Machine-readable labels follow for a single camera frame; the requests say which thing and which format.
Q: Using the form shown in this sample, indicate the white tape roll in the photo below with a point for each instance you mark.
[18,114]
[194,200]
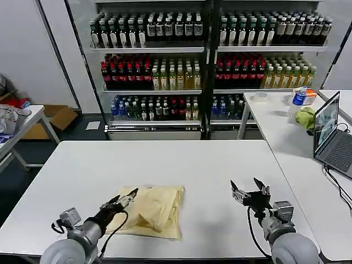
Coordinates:
[259,96]

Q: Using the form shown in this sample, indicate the white table with laptop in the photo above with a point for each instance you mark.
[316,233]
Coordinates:
[288,154]

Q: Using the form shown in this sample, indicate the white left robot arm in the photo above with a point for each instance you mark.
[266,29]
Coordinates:
[79,239]

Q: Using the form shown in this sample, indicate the white shelf with bottles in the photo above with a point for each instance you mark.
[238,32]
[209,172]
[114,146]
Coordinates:
[154,71]
[264,68]

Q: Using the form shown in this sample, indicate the green crumpled cloth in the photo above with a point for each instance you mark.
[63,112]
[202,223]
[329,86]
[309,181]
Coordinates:
[305,118]

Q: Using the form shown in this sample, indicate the black upright post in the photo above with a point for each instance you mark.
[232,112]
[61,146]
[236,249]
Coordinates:
[209,82]

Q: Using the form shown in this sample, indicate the grey open laptop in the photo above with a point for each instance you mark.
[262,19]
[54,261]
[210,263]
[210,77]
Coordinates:
[332,148]

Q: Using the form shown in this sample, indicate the white paper sheet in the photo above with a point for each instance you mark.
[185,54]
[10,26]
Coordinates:
[93,126]

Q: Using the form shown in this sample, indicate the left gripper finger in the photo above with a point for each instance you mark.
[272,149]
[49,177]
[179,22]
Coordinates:
[129,195]
[111,201]

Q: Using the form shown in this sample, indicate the grey pile of clothes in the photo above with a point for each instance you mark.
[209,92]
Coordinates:
[11,119]

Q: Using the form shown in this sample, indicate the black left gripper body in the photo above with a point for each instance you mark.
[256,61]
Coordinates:
[105,217]

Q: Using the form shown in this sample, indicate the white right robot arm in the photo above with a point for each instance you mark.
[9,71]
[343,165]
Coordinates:
[286,239]

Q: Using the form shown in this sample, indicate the red cloth item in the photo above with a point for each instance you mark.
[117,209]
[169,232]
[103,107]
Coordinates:
[16,102]

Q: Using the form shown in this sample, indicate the white table with clothes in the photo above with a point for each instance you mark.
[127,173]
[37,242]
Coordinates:
[35,115]

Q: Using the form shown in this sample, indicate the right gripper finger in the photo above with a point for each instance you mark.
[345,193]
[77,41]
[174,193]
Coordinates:
[262,185]
[238,194]

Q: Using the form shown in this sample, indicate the clear bottle blue label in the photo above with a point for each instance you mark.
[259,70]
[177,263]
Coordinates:
[299,98]

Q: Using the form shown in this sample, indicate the cream yellow shirt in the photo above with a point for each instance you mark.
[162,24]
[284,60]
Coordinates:
[156,209]

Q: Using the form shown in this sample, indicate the brown cardboard box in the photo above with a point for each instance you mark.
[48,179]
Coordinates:
[59,116]

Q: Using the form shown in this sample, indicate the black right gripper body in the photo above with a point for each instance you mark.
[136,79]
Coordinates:
[258,202]

